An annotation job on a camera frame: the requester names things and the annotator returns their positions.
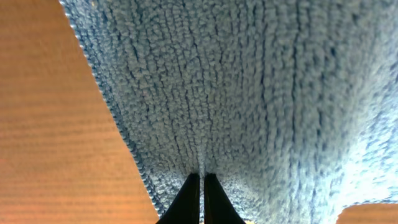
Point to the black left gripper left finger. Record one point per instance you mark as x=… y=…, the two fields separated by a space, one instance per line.
x=185 y=208

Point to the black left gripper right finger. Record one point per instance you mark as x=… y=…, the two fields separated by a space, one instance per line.
x=218 y=208

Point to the blue microfiber cloth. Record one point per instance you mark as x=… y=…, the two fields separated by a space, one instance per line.
x=291 y=103

